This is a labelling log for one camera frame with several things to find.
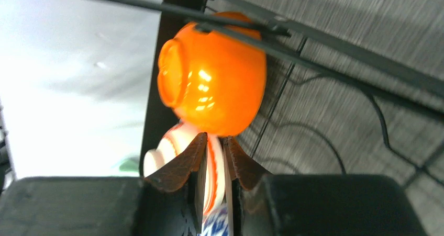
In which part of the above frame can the mint green cartoon cloth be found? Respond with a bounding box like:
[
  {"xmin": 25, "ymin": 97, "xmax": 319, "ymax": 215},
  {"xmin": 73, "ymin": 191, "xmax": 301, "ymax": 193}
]
[{"xmin": 118, "ymin": 155, "xmax": 140, "ymax": 174}]

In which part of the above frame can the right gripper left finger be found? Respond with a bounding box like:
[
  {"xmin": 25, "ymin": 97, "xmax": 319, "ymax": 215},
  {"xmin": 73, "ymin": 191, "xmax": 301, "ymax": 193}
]
[{"xmin": 1, "ymin": 133, "xmax": 207, "ymax": 235}]

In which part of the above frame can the black wire dish rack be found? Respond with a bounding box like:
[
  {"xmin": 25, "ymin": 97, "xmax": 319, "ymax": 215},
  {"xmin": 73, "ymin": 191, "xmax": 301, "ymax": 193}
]
[{"xmin": 35, "ymin": 0, "xmax": 444, "ymax": 190}]

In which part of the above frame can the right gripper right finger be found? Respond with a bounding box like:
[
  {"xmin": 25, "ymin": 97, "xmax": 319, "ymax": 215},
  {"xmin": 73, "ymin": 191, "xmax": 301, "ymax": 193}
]
[{"xmin": 223, "ymin": 137, "xmax": 426, "ymax": 235}]

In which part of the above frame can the white bowl orange outside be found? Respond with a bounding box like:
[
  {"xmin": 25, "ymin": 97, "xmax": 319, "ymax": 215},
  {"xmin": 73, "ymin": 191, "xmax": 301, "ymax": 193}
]
[{"xmin": 157, "ymin": 22, "xmax": 267, "ymax": 137}]

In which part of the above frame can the orange coral pattern bowl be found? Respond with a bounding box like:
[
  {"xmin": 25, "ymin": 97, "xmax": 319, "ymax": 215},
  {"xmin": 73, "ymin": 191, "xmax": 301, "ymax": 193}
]
[{"xmin": 143, "ymin": 122, "xmax": 225, "ymax": 217}]

